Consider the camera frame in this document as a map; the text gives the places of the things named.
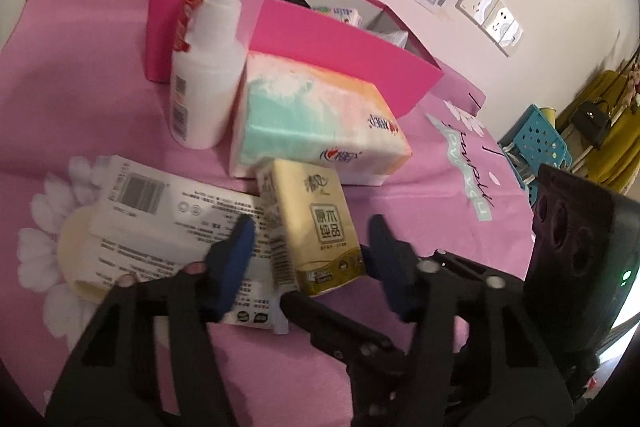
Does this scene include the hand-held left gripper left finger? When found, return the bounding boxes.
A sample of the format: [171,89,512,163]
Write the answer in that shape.
[47,213,258,427]

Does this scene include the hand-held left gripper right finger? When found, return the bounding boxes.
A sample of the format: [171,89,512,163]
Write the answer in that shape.
[367,214,573,427]

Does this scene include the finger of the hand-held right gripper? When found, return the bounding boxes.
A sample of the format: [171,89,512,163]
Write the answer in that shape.
[280,291,407,427]
[435,252,526,293]

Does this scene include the yellow tissue pack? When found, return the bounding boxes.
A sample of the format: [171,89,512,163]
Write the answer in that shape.
[256,158,367,298]

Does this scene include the pink cardboard box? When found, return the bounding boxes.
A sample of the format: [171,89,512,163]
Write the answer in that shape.
[145,0,445,118]

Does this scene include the small floral tissue pack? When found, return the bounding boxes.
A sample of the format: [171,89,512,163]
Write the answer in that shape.
[312,4,363,28]

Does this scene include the long white printed pack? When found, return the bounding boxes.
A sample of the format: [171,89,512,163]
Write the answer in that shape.
[75,154,291,335]

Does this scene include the mustard yellow sweater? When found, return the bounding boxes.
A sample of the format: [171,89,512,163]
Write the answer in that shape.
[557,69,640,195]

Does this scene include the blue plastic basket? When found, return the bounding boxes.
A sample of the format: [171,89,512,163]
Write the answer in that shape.
[497,104,568,202]

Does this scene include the black handbag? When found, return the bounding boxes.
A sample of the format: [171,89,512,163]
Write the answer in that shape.
[570,102,612,150]

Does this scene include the large pastel tissue pack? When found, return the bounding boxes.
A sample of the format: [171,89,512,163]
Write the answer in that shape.
[229,51,412,186]

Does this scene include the white pump bottle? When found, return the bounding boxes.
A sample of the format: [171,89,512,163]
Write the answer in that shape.
[169,0,247,150]

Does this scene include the glossy white wall switch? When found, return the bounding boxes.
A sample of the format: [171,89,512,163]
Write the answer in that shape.
[500,29,523,58]

